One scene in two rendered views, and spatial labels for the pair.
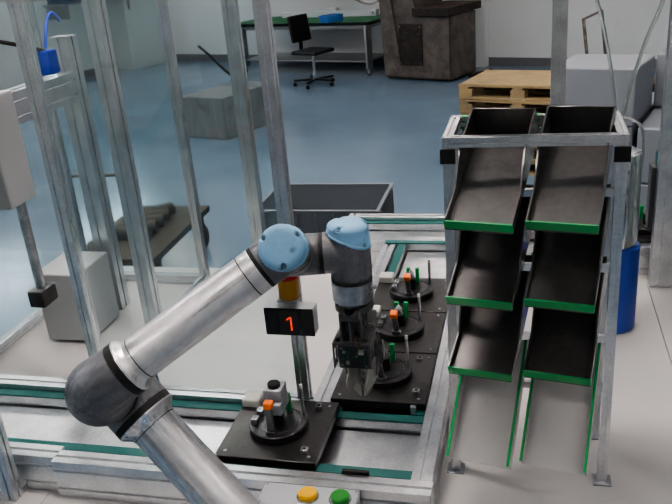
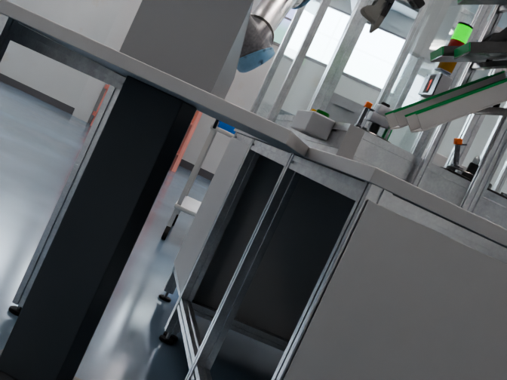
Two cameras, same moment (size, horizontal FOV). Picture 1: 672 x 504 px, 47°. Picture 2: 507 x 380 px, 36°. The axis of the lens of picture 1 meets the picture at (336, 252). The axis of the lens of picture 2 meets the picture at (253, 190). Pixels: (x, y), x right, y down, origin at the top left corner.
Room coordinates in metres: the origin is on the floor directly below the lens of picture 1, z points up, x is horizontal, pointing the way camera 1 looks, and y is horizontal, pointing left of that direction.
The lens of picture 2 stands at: (0.26, -1.89, 0.80)
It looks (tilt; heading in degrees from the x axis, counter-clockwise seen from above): 3 degrees down; 64
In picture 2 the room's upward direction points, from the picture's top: 25 degrees clockwise
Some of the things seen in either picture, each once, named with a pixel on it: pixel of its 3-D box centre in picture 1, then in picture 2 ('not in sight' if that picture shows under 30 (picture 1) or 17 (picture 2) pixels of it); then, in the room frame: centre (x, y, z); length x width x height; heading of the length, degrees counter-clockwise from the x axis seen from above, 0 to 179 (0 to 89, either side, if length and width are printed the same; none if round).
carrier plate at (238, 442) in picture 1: (279, 430); not in sight; (1.55, 0.17, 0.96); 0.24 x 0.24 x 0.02; 75
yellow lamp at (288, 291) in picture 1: (288, 287); (447, 63); (1.66, 0.12, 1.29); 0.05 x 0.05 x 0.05
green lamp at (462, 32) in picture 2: not in sight; (462, 34); (1.66, 0.12, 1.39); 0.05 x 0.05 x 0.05
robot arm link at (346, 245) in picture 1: (347, 250); not in sight; (1.27, -0.02, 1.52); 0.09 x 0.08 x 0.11; 87
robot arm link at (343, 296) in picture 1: (354, 290); not in sight; (1.27, -0.03, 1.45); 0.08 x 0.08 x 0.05
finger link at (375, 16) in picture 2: (368, 380); (373, 13); (1.26, -0.04, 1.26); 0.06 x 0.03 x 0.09; 165
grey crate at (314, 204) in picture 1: (326, 218); not in sight; (3.64, 0.03, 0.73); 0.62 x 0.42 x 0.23; 75
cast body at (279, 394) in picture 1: (276, 392); (384, 114); (1.56, 0.17, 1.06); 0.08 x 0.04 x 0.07; 165
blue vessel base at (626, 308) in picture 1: (610, 283); not in sight; (2.11, -0.82, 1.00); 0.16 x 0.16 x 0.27
